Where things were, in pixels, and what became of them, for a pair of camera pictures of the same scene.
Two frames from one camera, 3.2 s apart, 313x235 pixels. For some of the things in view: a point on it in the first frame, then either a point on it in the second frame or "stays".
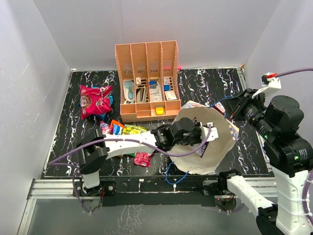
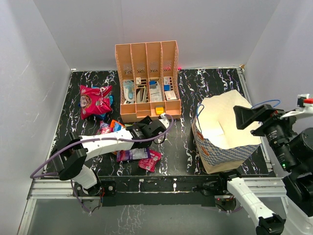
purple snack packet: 203,149 → 133,154
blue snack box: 117,129 stays
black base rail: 150,191 stays
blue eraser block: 152,84 stays
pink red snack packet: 94,100 stays
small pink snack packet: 143,158 → 150,163
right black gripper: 234,106 → 244,115
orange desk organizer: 148,81 stays
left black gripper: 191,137 → 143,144
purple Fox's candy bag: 104,127 stays
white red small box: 170,95 stays
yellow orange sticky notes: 159,110 stays
